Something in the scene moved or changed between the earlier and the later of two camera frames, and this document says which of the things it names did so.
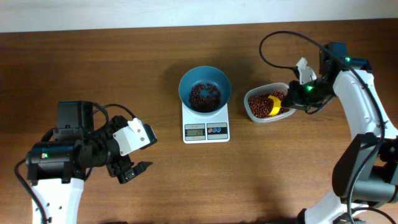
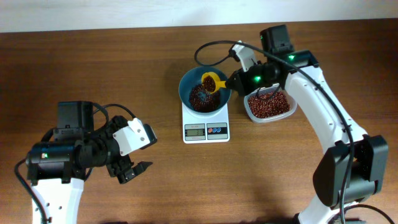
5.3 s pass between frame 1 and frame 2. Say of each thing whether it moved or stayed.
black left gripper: stayed
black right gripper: moved
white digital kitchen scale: stayed
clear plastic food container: stayed
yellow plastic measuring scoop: moved
